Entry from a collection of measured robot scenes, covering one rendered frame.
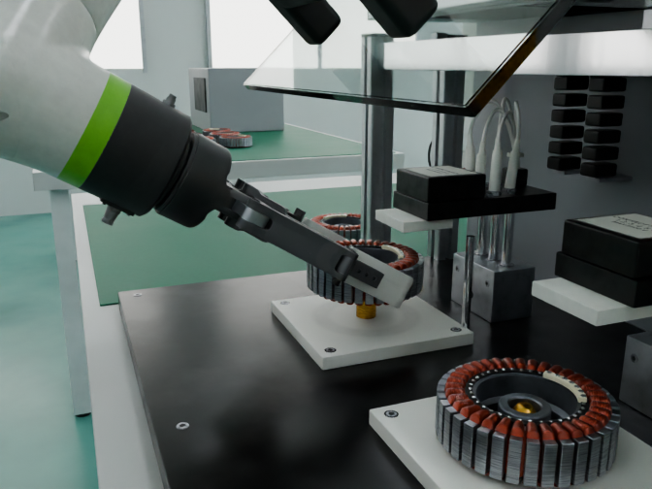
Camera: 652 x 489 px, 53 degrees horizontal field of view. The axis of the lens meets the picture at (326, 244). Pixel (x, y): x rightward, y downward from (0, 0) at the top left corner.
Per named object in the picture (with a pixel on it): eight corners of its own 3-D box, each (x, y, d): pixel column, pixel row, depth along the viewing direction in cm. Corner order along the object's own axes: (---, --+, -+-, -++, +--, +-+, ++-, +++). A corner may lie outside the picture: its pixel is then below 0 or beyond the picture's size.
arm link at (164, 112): (142, 75, 47) (130, 73, 56) (68, 217, 48) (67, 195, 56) (215, 115, 50) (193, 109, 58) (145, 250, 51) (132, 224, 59)
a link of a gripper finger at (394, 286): (349, 244, 56) (353, 246, 55) (411, 277, 59) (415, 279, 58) (333, 276, 56) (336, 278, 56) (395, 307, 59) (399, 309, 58)
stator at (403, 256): (332, 315, 57) (333, 275, 56) (291, 277, 67) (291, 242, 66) (444, 301, 61) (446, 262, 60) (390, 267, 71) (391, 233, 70)
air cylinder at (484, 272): (490, 323, 66) (493, 271, 64) (449, 299, 73) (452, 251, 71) (532, 316, 68) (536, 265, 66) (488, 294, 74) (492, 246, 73)
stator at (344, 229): (392, 246, 101) (392, 223, 100) (326, 255, 97) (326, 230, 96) (358, 230, 111) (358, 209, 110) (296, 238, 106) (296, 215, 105)
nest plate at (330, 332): (322, 371, 56) (322, 357, 55) (271, 310, 69) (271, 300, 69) (473, 344, 61) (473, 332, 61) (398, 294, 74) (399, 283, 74)
